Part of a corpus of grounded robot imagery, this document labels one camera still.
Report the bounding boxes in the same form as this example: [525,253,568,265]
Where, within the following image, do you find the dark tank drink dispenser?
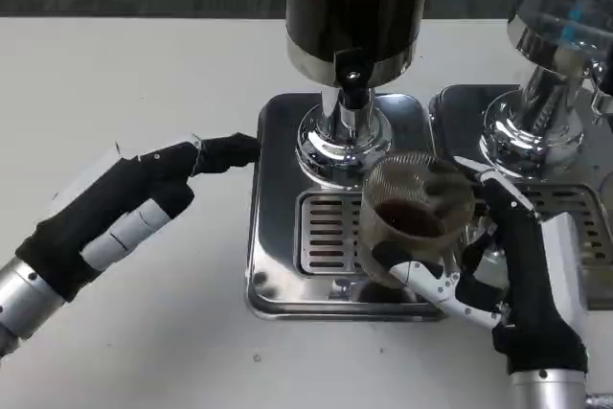
[284,0,432,185]

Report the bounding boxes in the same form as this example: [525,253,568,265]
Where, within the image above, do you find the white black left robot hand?
[13,130,263,304]

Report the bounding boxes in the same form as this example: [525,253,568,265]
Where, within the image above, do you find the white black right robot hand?
[371,154,590,376]

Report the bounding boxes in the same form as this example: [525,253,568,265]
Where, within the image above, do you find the slotted steel drain grid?
[297,191,375,276]
[516,183,613,266]

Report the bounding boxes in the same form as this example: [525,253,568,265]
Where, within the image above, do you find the steel drip tray base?
[428,83,613,312]
[244,92,449,322]

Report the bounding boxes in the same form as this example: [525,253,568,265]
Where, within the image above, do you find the clear ribbed glass cup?
[361,150,476,285]

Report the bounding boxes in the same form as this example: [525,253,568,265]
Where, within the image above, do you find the clear tank drink dispenser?
[478,0,613,178]

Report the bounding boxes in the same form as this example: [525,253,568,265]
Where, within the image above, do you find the chrome dispenser tap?
[586,61,613,118]

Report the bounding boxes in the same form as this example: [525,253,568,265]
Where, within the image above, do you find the black lever chrome tap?
[333,47,377,130]

